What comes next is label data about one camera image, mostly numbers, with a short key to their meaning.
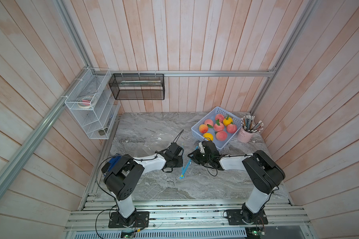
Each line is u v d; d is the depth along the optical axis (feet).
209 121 3.55
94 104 2.39
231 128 3.41
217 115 3.73
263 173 1.60
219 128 3.49
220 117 3.65
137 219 2.39
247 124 3.23
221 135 3.34
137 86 3.39
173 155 2.39
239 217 2.39
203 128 3.50
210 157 2.45
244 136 3.22
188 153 3.17
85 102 2.41
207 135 3.34
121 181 1.56
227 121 3.60
